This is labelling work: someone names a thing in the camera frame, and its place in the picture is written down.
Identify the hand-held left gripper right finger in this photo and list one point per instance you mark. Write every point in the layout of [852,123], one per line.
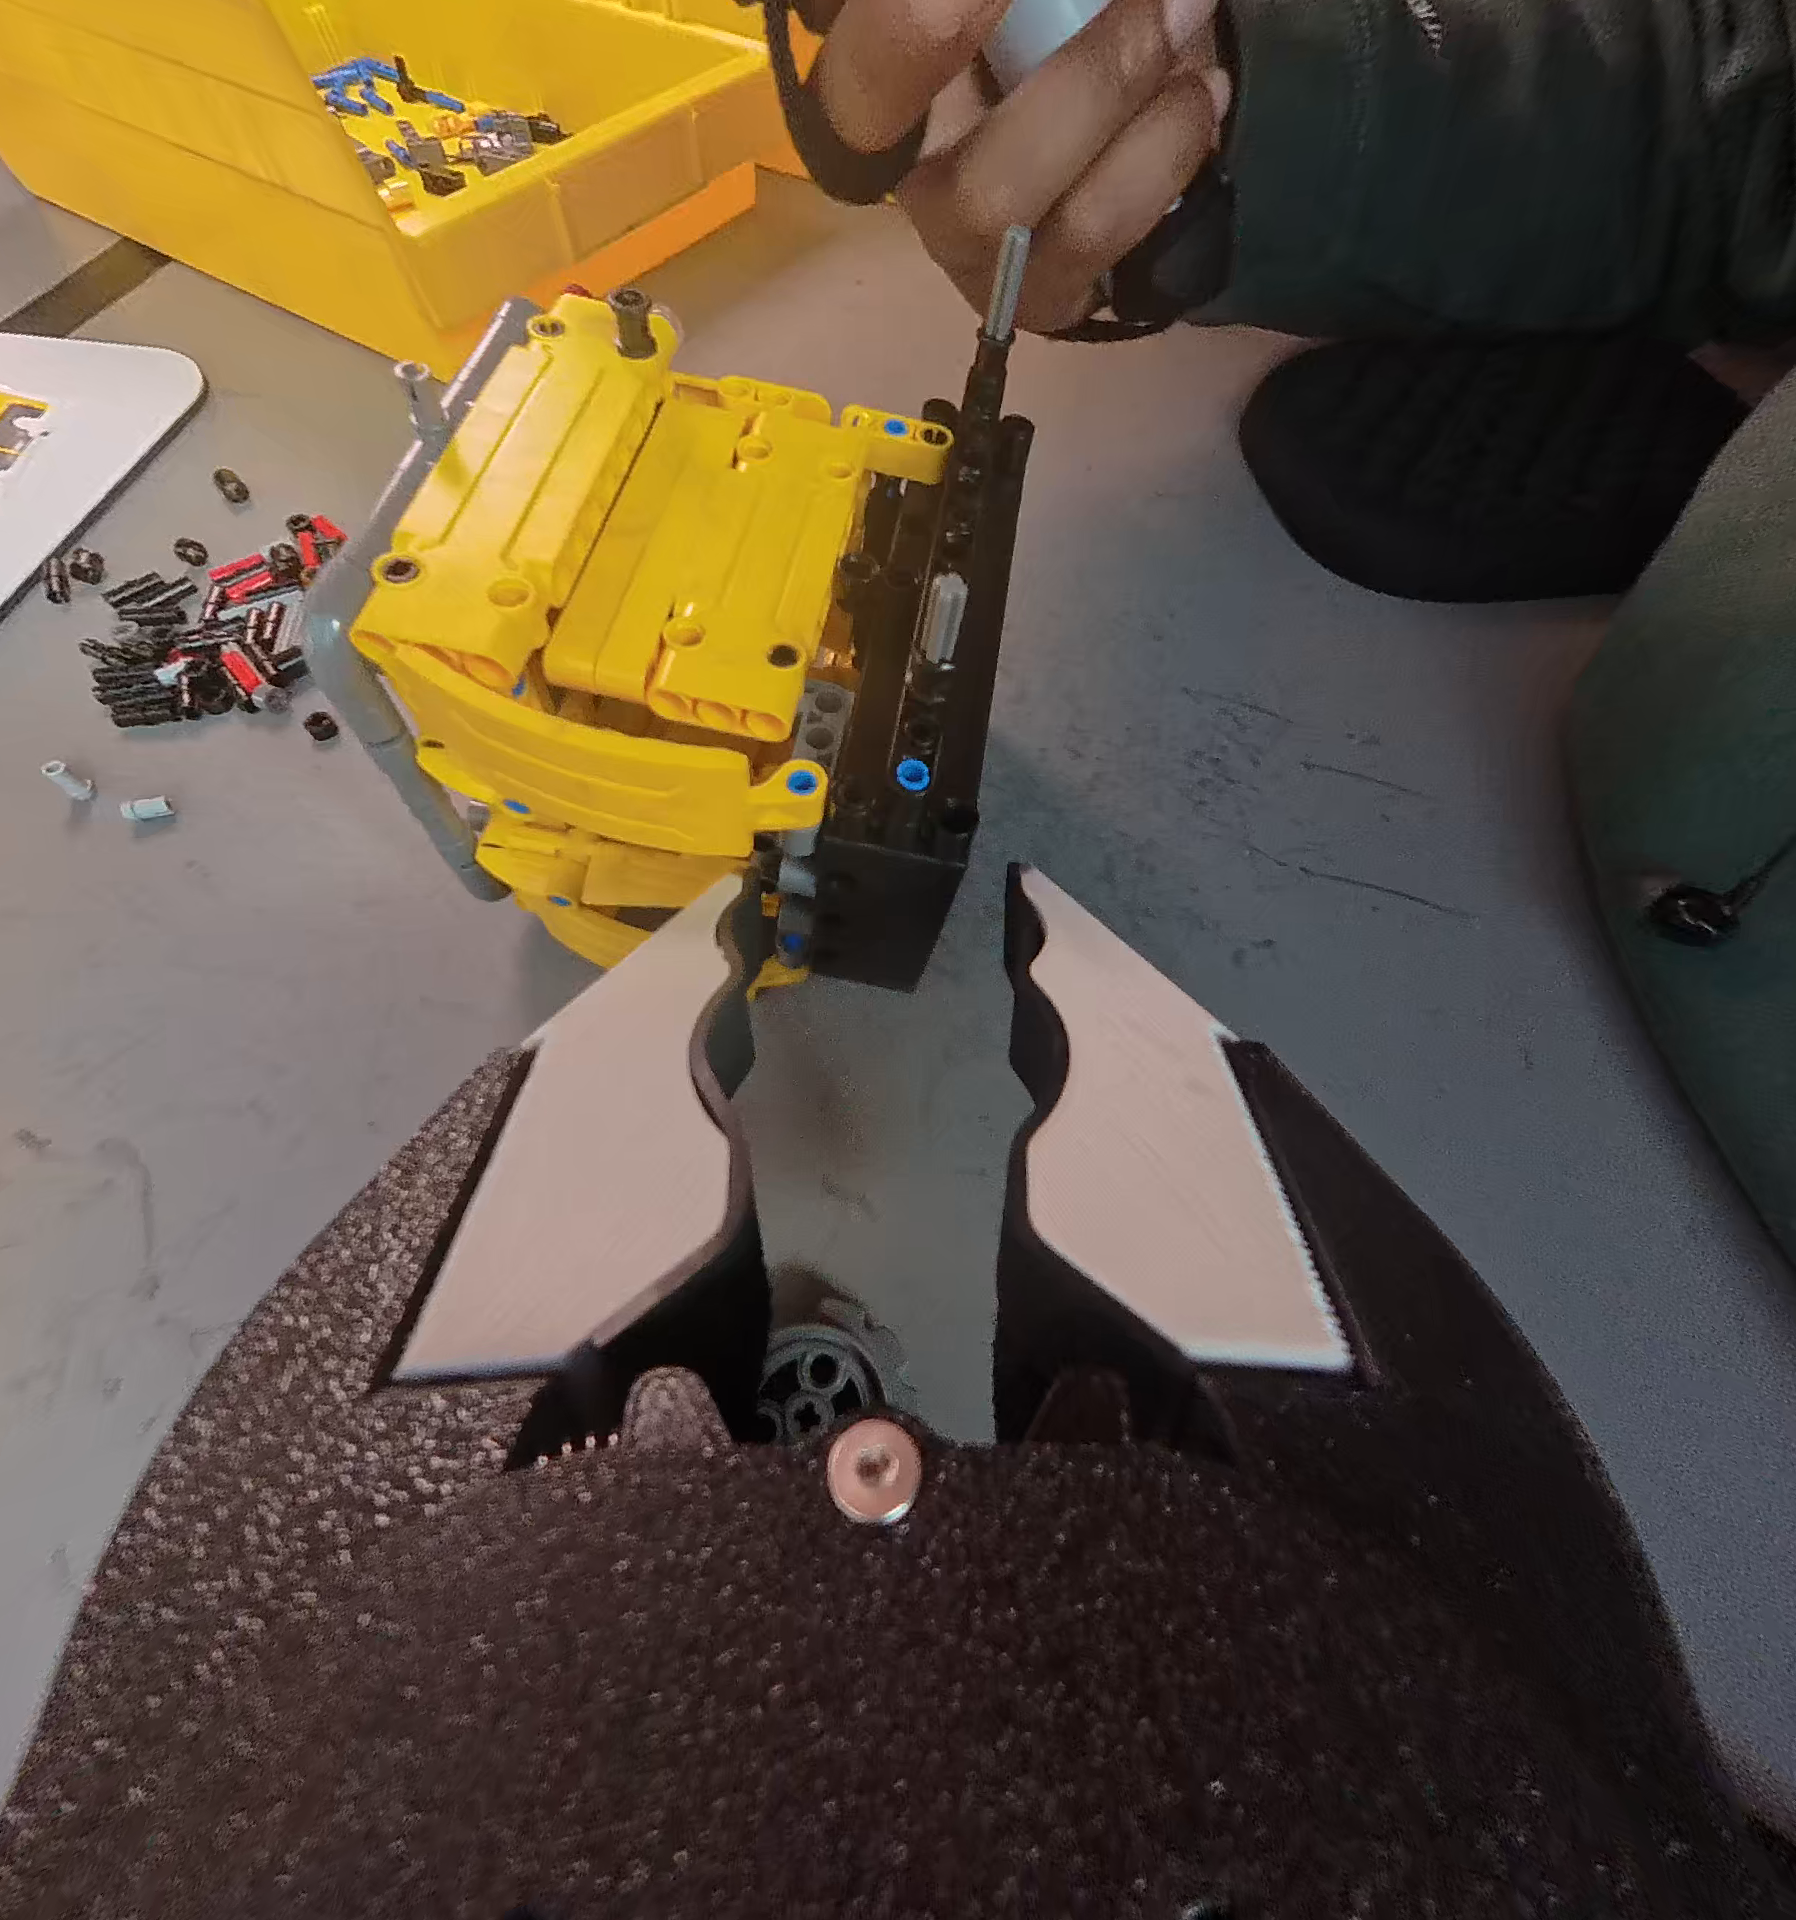
[1184,1185]

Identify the white book stand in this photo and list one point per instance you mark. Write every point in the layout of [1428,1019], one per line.
[118,435]

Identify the person's right hand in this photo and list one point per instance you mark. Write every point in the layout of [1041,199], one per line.
[1078,165]

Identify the yellow black lego model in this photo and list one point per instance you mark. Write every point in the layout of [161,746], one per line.
[614,602]

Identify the dark grey lego wheel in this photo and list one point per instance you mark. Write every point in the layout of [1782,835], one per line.
[815,1372]

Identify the pile of black red pins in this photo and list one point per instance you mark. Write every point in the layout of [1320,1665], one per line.
[163,677]

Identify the heap of small lego parts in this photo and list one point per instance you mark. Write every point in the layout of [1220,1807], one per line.
[447,136]

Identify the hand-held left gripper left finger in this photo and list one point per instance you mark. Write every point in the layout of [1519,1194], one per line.
[582,1199]

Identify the person's right forearm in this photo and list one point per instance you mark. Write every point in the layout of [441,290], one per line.
[1513,151]

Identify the yellow parts bin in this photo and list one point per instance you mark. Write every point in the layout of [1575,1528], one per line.
[163,136]

